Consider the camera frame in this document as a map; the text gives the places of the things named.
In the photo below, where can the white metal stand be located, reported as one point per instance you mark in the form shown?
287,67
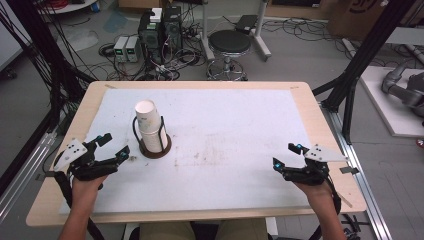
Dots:
261,36

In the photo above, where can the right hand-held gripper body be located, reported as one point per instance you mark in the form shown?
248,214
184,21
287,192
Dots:
310,173

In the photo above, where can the person's left hand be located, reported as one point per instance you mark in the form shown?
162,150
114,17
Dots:
85,191

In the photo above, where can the person's khaki pants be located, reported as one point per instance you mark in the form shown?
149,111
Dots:
203,230

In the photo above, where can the grey bench power supply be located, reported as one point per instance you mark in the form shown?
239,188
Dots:
132,48
120,48

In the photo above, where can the white floor board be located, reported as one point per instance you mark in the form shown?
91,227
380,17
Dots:
386,106

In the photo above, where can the white round table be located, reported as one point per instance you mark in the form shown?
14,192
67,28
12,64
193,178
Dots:
71,6

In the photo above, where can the white table mat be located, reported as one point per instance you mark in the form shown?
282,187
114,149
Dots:
226,150

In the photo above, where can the person's right hand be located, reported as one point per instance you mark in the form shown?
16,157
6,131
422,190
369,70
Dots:
316,193

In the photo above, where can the black metal frame post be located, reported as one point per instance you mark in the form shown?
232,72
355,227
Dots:
363,56
43,50

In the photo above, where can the black round stool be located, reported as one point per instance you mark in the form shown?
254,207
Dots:
230,41

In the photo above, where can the brown cardboard box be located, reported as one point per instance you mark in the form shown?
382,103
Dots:
356,18

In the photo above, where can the aluminium rail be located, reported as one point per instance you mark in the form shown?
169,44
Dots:
23,173
361,186

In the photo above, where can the black computer tower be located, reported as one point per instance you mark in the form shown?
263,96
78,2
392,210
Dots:
172,30
150,36

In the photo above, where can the stack of white paper cups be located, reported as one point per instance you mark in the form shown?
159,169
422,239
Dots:
150,123

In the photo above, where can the black flat device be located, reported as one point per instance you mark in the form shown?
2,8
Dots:
246,23

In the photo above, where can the grey tape piece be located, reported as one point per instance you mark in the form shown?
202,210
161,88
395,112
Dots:
349,170

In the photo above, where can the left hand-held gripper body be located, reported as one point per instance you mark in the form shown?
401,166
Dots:
83,166

